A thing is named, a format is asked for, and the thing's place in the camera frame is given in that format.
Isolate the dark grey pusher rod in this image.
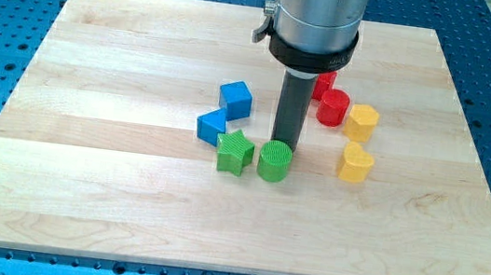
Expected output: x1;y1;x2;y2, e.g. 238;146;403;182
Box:
271;68;318;151

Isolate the black clamp ring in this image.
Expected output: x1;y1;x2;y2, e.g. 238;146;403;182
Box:
268;23;360;75

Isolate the blue triangle block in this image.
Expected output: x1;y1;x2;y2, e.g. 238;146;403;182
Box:
197;108;227;147

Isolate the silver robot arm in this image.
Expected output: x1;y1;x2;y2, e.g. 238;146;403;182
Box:
252;0;369;150

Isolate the blue cube block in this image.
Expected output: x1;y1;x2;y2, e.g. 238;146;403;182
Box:
219;81;252;121

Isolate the red block behind rod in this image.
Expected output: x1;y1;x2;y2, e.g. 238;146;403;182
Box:
311;71;338;101

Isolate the red cylinder block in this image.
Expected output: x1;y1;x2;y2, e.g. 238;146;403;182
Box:
316;89;350;127

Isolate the yellow pentagon block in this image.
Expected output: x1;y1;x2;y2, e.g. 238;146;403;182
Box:
343;103;380;143

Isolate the green cylinder block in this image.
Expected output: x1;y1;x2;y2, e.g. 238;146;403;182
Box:
256;140;293;183

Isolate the green star block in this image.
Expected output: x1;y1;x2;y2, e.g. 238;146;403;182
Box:
216;130;255;177

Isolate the yellow heart block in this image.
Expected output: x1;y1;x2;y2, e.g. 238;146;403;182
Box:
336;141;375;183

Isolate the light wooden board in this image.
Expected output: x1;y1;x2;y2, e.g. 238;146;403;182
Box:
0;0;491;275

